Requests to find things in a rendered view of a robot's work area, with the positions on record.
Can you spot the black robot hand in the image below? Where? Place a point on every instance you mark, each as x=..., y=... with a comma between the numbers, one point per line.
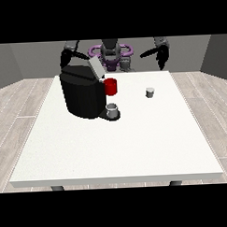
x=67, y=57
x=161, y=55

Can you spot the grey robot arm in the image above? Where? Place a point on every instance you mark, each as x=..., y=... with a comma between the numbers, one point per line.
x=71, y=45
x=161, y=42

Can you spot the pale grey machine lid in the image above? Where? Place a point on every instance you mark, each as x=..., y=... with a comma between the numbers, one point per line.
x=96, y=67

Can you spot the small grey coffee pod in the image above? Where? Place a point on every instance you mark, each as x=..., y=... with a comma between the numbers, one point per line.
x=150, y=92

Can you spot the black coffee machine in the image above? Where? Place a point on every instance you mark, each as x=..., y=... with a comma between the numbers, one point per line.
x=82, y=95

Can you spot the red pod holder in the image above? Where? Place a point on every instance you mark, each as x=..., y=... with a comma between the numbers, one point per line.
x=110, y=86

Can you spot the grey robot trunk purple rings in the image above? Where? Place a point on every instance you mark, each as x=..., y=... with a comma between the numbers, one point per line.
x=110, y=56

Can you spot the small grey cup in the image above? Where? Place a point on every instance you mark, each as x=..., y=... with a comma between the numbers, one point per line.
x=112, y=110

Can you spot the dark table leg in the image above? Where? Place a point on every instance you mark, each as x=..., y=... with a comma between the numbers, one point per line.
x=57, y=188
x=175, y=183

